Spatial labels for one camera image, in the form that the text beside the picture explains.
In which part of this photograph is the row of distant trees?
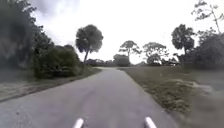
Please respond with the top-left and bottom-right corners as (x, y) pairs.
(85, 40), (181, 68)

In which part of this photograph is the robot's own part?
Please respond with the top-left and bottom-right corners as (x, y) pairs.
(144, 116), (157, 128)
(72, 117), (85, 128)

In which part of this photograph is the grey asphalt road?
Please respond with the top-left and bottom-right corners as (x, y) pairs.
(0, 66), (181, 128)

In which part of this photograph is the dense wood of trees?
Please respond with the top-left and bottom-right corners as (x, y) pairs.
(0, 0), (55, 81)

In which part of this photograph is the large dark green bush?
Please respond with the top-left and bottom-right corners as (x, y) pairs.
(33, 44), (84, 79)

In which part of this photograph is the tall tree group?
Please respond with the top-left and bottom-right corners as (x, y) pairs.
(171, 0), (224, 70)

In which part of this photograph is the palm tree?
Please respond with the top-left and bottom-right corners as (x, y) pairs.
(75, 24), (104, 65)

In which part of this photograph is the grass verge with bare patches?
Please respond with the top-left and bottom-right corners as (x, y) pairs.
(117, 65), (224, 128)

